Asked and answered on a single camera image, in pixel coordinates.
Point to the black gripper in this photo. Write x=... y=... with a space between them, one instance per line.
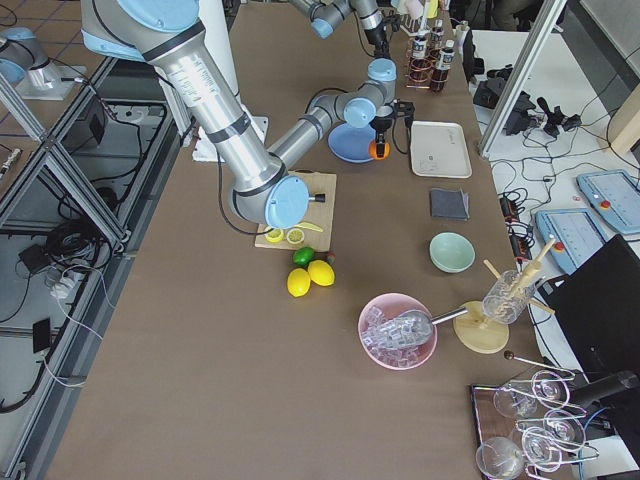
x=382 y=124
x=373 y=36

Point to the orange mandarin fruit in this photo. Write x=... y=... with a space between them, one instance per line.
x=371 y=151

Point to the blue round plate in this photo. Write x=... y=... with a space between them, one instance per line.
x=351 y=144

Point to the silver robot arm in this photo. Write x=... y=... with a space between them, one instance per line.
x=326 y=16
x=188 y=42

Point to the tea bottle middle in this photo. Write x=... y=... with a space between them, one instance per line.
x=418 y=64

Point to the tea bottle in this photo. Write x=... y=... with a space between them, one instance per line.
x=418 y=64
x=442 y=66
x=437 y=35

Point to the tea bottle left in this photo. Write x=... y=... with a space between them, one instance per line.
x=437 y=35

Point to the cream rabbit tray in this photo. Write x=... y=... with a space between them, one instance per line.
x=439 y=150

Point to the tea bottle right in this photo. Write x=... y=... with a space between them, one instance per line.
x=442 y=66

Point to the steel muddler black tip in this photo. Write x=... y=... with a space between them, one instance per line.
x=317 y=198

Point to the grey folded cloth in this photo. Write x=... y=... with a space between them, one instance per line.
x=449 y=204

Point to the bamboo cutting board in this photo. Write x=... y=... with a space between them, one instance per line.
x=319 y=214

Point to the yellow plastic knife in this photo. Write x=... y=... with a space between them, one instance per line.
x=310 y=226

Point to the lemon slice upper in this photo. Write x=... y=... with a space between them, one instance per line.
x=295 y=236

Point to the lemon slice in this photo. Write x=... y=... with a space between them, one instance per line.
x=295 y=236
x=274 y=235

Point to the mint green bowl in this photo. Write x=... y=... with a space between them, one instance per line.
x=451 y=252

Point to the green lime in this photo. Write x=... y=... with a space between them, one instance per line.
x=303 y=256

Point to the lemon slice lower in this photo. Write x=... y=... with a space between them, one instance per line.
x=274 y=235

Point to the yellow lemon upper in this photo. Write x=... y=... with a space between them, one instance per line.
x=321 y=273

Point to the yellow lemon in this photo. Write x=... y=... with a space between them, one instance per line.
x=321 y=273
x=298 y=282

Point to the yellow lemon lower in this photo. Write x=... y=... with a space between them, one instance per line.
x=298 y=282

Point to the pink bowl with ice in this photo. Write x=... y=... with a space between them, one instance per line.
x=380 y=337

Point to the steel ice scoop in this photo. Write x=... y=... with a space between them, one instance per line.
x=414 y=327

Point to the glass mug on stand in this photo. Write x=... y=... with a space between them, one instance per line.
x=505 y=302

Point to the wooden cup stand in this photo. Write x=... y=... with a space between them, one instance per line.
x=483 y=335

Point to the teach pendant near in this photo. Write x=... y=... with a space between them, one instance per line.
x=577 y=236

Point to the teach pendant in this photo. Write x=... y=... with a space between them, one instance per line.
x=614 y=196
x=577 y=236

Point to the teach pendant far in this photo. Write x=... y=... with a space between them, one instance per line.
x=614 y=196

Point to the wine glass rack tray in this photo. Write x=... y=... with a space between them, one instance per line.
x=528 y=427

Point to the copper wire bottle rack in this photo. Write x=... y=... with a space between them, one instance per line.
x=431 y=58

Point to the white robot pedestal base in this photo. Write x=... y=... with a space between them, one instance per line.
x=216 y=40

